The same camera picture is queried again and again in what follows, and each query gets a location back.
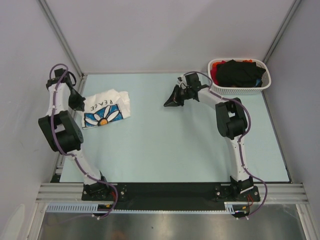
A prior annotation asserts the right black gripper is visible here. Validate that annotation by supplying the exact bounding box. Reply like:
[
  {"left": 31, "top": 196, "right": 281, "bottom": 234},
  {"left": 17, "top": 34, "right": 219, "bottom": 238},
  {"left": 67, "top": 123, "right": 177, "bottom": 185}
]
[{"left": 164, "top": 84, "right": 193, "bottom": 107}]

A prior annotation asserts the white daisy print t-shirt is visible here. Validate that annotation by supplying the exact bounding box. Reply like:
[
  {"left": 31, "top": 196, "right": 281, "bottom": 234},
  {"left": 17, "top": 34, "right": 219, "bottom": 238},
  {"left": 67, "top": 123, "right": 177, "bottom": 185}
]
[{"left": 80, "top": 89, "right": 131, "bottom": 129}]

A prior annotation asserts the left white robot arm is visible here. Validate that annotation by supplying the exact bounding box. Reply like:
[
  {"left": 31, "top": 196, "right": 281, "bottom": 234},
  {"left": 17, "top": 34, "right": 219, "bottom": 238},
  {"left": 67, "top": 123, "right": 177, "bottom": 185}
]
[{"left": 38, "top": 64, "right": 112, "bottom": 200}]

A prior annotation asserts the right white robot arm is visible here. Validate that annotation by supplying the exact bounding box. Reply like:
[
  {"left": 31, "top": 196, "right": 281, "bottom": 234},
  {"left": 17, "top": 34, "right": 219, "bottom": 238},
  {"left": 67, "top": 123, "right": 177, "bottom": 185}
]
[{"left": 163, "top": 71, "right": 254, "bottom": 201}]

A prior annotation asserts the red garment in basket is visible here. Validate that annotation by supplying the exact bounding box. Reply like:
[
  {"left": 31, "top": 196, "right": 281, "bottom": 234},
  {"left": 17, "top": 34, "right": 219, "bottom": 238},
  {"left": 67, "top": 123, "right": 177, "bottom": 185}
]
[{"left": 210, "top": 59, "right": 260, "bottom": 88}]

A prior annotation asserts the white plastic laundry basket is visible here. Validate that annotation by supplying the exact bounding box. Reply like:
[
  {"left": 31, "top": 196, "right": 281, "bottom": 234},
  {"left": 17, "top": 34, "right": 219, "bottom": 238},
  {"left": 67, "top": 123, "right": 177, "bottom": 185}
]
[{"left": 207, "top": 58, "right": 272, "bottom": 95}]

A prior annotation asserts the black t-shirt in basket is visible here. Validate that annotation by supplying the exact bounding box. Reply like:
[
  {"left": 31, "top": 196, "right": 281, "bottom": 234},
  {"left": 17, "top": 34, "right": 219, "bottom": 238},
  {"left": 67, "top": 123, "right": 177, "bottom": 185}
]
[{"left": 215, "top": 59, "right": 266, "bottom": 88}]

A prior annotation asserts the blue garment in basket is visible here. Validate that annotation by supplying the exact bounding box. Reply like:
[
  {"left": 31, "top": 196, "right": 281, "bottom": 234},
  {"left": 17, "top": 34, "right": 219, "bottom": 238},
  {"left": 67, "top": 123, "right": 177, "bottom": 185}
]
[{"left": 254, "top": 79, "right": 263, "bottom": 88}]

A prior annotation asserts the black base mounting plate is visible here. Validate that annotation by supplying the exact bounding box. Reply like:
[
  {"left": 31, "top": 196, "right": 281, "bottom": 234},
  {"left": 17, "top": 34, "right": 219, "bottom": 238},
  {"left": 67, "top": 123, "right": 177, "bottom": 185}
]
[{"left": 81, "top": 182, "right": 261, "bottom": 211}]

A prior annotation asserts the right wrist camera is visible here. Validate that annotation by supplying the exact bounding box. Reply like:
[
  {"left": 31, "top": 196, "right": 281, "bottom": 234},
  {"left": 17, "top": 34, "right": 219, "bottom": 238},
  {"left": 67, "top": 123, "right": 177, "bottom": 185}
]
[{"left": 177, "top": 72, "right": 202, "bottom": 89}]

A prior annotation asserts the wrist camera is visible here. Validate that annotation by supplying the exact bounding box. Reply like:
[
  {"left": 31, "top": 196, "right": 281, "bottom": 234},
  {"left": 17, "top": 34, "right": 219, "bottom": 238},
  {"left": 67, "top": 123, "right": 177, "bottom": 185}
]
[
  {"left": 53, "top": 68, "right": 77, "bottom": 86},
  {"left": 177, "top": 72, "right": 202, "bottom": 89}
]

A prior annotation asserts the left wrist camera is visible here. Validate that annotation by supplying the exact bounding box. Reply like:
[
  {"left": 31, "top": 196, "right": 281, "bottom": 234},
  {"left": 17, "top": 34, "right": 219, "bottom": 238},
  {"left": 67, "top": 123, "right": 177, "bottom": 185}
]
[{"left": 53, "top": 68, "right": 77, "bottom": 86}]

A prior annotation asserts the white slotted cable duct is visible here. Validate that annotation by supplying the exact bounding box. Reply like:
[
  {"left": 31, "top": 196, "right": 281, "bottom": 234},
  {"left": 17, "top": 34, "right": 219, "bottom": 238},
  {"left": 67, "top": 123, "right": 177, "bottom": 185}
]
[{"left": 46, "top": 202, "right": 98, "bottom": 214}]

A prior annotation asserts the aluminium frame rail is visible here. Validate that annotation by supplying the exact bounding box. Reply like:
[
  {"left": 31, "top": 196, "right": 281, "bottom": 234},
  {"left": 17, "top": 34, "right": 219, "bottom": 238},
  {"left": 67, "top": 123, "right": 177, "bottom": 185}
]
[{"left": 35, "top": 183, "right": 309, "bottom": 204}]

